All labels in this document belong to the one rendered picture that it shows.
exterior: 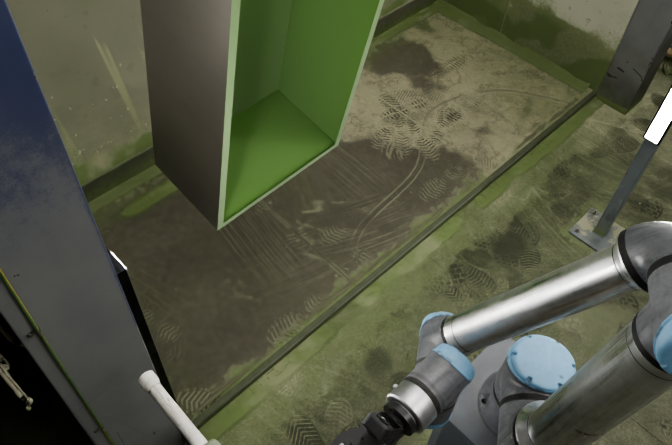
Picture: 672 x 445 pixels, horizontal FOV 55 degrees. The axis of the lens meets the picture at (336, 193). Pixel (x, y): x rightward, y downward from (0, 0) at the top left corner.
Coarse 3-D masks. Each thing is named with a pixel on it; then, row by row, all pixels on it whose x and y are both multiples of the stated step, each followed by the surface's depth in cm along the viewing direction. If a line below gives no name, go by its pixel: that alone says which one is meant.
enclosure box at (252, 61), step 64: (192, 0) 148; (256, 0) 205; (320, 0) 210; (192, 64) 165; (256, 64) 233; (320, 64) 229; (192, 128) 188; (256, 128) 247; (320, 128) 252; (192, 192) 218; (256, 192) 232
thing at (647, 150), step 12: (648, 144) 240; (636, 156) 247; (648, 156) 243; (636, 168) 249; (624, 180) 257; (636, 180) 253; (624, 192) 260; (612, 204) 267; (612, 216) 271; (600, 228) 279
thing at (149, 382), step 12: (144, 384) 114; (156, 384) 114; (156, 396) 113; (168, 396) 113; (168, 408) 112; (180, 408) 113; (180, 420) 110; (192, 432) 109; (192, 444) 108; (204, 444) 108; (216, 444) 107
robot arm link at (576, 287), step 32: (640, 224) 105; (608, 256) 108; (640, 256) 101; (544, 288) 117; (576, 288) 112; (608, 288) 108; (640, 288) 104; (448, 320) 136; (480, 320) 128; (512, 320) 122; (544, 320) 119
